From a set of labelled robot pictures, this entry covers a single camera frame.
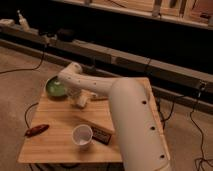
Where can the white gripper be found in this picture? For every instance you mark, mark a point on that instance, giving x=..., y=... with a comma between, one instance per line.
x=75, y=95

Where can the white sponge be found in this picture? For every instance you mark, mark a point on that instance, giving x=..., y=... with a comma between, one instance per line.
x=82, y=100

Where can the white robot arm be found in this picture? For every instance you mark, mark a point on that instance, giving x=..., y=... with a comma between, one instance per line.
x=138, y=137

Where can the green bowl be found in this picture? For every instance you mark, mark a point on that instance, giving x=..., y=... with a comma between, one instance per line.
x=54, y=89

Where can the white paper cup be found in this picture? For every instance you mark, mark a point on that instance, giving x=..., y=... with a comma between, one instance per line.
x=82, y=136

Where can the dark brown rectangular block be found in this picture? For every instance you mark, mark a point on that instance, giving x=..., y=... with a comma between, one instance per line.
x=101, y=135

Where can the red-brown oblong object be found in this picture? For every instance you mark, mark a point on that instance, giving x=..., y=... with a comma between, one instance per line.
x=36, y=130

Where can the black round object on ledge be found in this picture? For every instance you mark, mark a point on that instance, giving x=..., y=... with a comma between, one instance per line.
x=65, y=35

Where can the white spray bottle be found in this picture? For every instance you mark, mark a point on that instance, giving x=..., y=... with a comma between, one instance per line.
x=23, y=22

